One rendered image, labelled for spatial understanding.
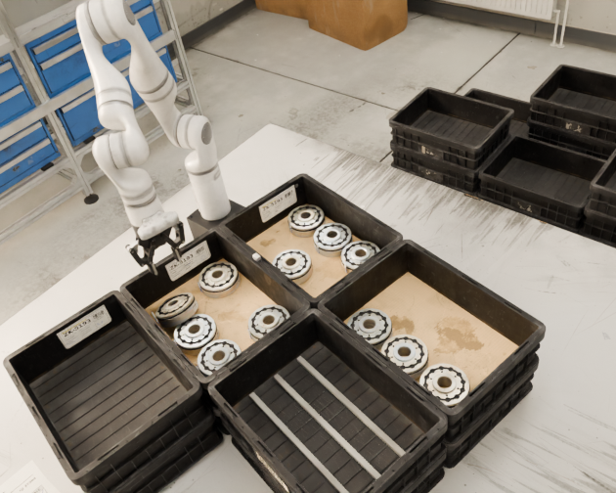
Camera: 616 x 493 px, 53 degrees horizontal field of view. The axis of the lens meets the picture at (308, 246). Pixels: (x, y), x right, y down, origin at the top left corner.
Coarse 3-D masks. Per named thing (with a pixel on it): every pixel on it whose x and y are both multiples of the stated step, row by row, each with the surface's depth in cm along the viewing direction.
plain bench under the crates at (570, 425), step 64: (192, 192) 214; (256, 192) 209; (384, 192) 200; (448, 192) 196; (128, 256) 194; (448, 256) 176; (512, 256) 173; (576, 256) 170; (576, 320) 155; (0, 384) 165; (576, 384) 142; (0, 448) 151; (512, 448) 133; (576, 448) 131
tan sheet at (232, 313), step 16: (192, 288) 162; (240, 288) 160; (256, 288) 159; (160, 304) 160; (208, 304) 157; (224, 304) 157; (240, 304) 156; (256, 304) 155; (224, 320) 153; (240, 320) 152; (224, 336) 149; (240, 336) 149
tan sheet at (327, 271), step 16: (256, 240) 172; (272, 240) 171; (288, 240) 171; (304, 240) 170; (272, 256) 167; (320, 256) 164; (320, 272) 160; (336, 272) 159; (304, 288) 157; (320, 288) 156
